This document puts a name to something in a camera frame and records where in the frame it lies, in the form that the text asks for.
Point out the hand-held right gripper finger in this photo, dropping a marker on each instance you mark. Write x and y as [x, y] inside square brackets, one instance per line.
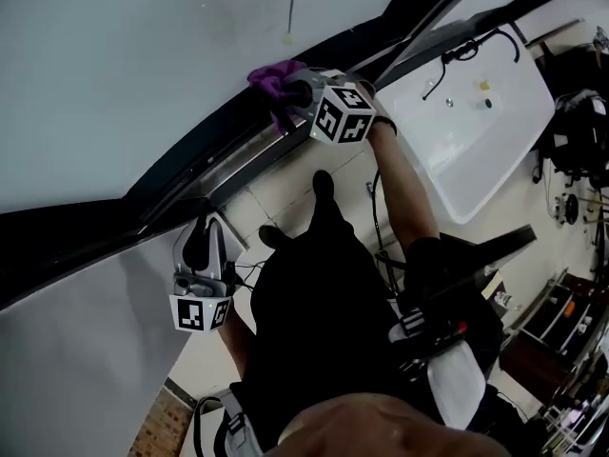
[283, 121]

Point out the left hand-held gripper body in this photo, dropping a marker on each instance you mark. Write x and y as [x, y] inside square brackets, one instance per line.
[195, 314]

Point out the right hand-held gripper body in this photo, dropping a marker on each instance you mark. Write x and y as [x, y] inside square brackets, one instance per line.
[343, 112]

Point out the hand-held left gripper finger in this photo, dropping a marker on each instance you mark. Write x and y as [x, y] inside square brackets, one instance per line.
[216, 250]
[186, 255]

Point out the purple cloth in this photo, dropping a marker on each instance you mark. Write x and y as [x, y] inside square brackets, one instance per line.
[271, 78]

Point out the black window frame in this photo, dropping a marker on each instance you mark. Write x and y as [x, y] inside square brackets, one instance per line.
[157, 169]

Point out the person's left forearm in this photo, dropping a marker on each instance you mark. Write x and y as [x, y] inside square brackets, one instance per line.
[235, 345]

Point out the person's right forearm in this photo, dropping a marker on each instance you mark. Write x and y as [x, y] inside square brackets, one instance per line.
[404, 184]

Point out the grey metal window sill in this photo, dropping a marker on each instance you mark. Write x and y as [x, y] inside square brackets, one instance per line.
[247, 160]

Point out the black wristband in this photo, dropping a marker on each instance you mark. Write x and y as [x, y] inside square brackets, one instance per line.
[386, 124]

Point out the person's black shoe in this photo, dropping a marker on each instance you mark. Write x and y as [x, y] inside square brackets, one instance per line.
[323, 183]
[271, 237]

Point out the metal basin drain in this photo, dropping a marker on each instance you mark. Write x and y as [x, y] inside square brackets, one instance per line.
[448, 102]

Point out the person's black trousers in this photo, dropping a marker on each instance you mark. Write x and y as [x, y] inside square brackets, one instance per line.
[328, 303]

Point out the white basin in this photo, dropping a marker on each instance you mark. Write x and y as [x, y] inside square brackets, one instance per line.
[476, 150]

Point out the small yellow object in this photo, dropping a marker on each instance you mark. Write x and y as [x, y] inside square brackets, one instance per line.
[483, 84]

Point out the black metal beam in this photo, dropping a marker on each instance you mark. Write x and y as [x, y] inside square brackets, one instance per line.
[495, 250]

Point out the person's bare upper body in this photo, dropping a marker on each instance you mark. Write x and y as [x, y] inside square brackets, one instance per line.
[380, 429]

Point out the black equipment pile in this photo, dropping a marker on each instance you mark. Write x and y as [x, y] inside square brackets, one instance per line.
[578, 131]

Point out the white and black waist pack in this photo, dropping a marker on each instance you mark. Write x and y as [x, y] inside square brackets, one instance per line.
[442, 369]

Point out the metal storage rack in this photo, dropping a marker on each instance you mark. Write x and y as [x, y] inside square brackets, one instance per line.
[566, 341]

